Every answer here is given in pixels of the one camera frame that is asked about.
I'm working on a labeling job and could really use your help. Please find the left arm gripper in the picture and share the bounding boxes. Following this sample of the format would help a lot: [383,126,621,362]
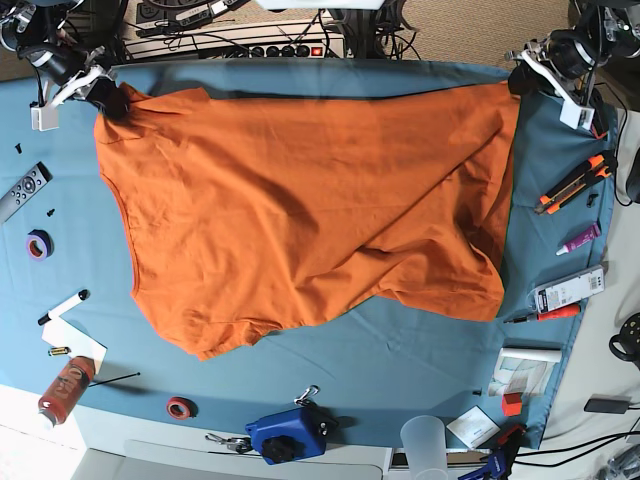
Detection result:
[505,42,596,130]

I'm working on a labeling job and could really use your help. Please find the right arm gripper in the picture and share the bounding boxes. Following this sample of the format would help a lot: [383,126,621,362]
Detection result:
[29,47,118,131]

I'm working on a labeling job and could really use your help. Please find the orange t-shirt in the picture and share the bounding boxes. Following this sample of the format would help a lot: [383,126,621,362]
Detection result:
[94,83,520,360]

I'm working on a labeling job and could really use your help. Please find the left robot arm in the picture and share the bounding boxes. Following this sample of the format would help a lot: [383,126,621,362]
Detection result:
[505,1,639,138]

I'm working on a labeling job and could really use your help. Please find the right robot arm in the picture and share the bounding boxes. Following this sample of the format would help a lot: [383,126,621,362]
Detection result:
[1,1,129,131]

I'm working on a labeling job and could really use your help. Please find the grey remote control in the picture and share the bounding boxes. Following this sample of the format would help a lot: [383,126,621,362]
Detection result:
[0,162,52,224]

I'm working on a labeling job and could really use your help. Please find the orange black utility knife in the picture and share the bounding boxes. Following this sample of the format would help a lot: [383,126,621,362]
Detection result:
[534,153,615,215]

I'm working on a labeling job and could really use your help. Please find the purple tape roll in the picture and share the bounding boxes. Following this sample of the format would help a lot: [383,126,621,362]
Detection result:
[26,229,54,261]

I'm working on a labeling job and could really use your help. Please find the purple glue tube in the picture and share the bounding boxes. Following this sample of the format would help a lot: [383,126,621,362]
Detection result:
[556,223,601,256]

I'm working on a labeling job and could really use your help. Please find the packaged tool set blister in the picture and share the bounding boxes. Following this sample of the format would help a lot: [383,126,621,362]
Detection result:
[533,265,605,313]

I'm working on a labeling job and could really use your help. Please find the black white marker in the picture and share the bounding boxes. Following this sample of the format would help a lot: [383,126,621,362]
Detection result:
[37,289,90,326]

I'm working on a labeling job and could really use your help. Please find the white paper note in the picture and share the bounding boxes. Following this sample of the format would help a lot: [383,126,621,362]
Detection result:
[41,318,107,374]

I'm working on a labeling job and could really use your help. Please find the teal table cloth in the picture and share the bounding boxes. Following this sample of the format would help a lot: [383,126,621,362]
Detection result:
[1,79,614,446]

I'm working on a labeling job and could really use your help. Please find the gold AA battery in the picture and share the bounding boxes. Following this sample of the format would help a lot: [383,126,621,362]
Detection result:
[48,347,71,357]

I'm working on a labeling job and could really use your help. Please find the black zip tie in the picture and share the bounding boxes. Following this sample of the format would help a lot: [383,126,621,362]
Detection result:
[89,372,141,387]

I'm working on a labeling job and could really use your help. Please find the white roll with booklet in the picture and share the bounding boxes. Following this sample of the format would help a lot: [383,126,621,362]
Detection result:
[488,348,562,396]

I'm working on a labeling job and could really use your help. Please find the small red block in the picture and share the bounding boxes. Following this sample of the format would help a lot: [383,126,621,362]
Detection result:
[501,392,523,417]

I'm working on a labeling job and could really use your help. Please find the red tape roll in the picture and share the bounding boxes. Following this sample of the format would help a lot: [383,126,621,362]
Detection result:
[166,396,194,421]

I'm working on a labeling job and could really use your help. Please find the white card packet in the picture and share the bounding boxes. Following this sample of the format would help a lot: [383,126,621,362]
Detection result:
[446,406,500,449]

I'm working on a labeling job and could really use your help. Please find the white cardboard box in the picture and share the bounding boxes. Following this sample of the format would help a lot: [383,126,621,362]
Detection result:
[73,440,383,479]

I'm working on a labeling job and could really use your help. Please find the translucent plastic cup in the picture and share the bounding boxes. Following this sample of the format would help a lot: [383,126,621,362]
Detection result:
[400,415,448,480]

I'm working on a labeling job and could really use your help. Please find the silver carabiner clip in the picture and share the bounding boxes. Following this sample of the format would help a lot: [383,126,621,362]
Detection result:
[294,385,320,406]

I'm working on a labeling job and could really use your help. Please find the blue clamp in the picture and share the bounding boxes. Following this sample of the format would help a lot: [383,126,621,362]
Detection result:
[459,424,526,480]

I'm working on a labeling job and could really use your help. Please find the metal carabiner keys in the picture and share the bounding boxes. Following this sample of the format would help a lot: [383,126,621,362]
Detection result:
[205,433,253,454]

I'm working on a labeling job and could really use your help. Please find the blue tape measure box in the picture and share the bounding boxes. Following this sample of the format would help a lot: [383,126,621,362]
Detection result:
[245,404,339,465]

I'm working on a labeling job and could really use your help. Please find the red handled screwdriver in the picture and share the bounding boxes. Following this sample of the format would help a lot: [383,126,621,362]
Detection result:
[503,303,581,324]

